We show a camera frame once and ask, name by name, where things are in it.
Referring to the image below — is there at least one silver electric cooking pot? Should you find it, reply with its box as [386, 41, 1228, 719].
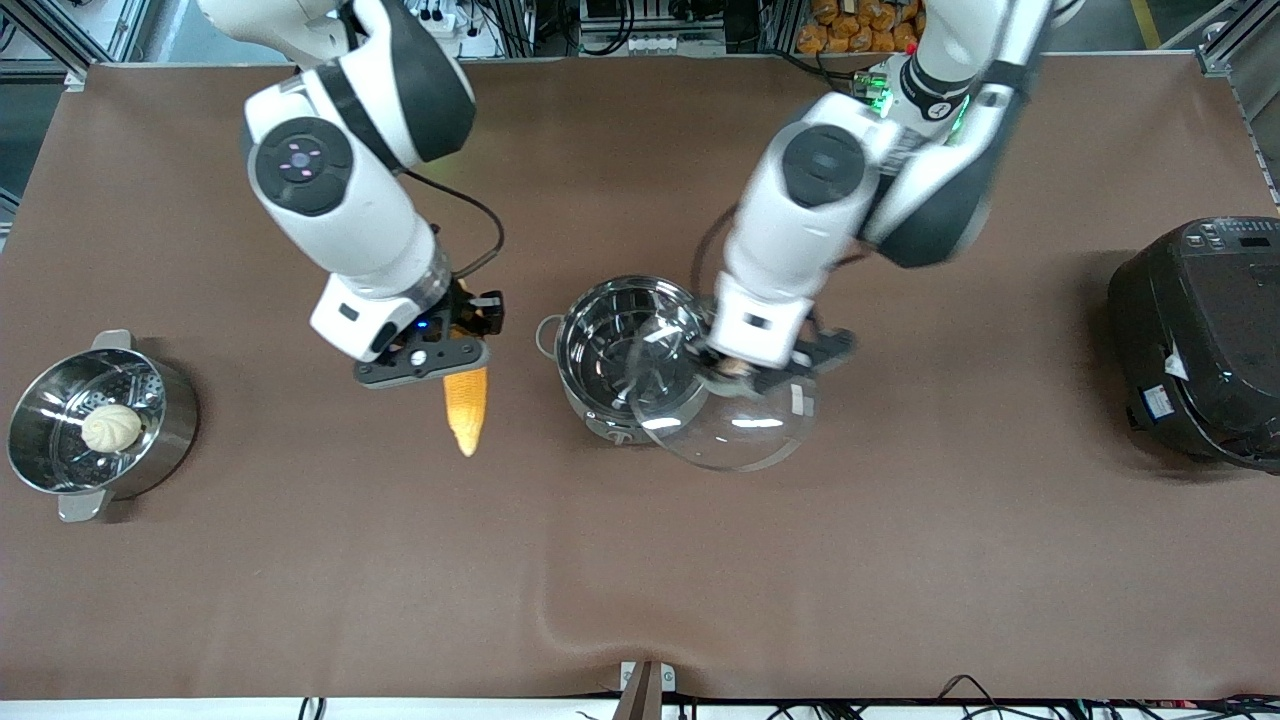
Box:
[536, 276, 723, 446]

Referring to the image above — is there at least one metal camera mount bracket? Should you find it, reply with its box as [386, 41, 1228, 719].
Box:
[620, 660, 677, 720]

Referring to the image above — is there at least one stainless steel steamer pot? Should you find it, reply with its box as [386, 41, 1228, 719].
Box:
[7, 330, 199, 523]

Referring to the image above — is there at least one white power strip with plugs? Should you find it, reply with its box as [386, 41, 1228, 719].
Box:
[415, 0, 479, 39]

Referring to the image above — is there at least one aluminium frame with panel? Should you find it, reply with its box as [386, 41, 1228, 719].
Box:
[0, 0, 153, 81]

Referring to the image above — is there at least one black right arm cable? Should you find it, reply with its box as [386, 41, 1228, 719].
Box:
[400, 168, 507, 283]

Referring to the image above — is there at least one bundle of black floor cables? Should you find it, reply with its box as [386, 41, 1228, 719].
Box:
[925, 674, 1280, 720]

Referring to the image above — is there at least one yellow corn cob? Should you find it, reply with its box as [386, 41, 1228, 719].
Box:
[443, 320, 489, 458]

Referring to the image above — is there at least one white steamed bun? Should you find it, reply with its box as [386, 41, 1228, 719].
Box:
[81, 404, 143, 454]

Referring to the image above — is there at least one bare aluminium frame profile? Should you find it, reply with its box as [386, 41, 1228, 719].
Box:
[1194, 0, 1280, 79]

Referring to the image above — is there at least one brown table mat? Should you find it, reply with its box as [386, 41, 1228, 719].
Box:
[0, 55, 1280, 701]

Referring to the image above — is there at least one bag of orange fruit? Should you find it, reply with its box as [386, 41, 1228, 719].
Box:
[795, 0, 926, 54]

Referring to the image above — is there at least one black rice cooker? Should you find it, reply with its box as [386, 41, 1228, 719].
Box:
[1107, 217, 1280, 473]

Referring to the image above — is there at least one glass pot lid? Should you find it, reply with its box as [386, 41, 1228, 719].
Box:
[628, 300, 817, 472]

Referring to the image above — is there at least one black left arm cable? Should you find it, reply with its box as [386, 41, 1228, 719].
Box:
[689, 208, 743, 301]

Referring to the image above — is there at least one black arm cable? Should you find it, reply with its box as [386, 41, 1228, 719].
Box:
[689, 208, 743, 301]
[400, 168, 507, 283]

